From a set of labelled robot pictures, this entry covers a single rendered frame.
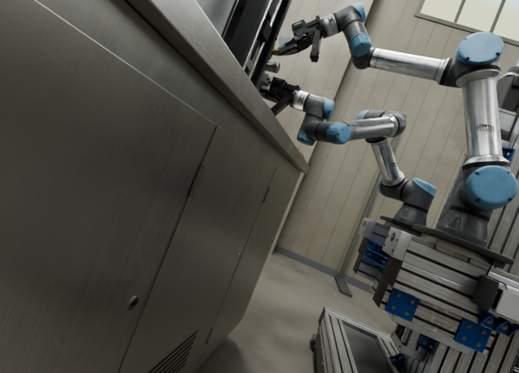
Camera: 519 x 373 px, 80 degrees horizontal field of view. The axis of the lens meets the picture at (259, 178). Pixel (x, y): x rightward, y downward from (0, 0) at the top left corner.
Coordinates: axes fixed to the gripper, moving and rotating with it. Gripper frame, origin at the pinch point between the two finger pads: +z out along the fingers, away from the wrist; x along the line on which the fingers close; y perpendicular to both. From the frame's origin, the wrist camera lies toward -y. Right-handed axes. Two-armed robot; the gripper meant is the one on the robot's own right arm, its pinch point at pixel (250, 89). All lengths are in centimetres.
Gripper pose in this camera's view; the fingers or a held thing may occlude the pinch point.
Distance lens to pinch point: 135.0
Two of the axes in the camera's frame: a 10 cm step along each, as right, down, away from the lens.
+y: 3.7, -9.3, 0.0
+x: -2.5, -1.0, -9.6
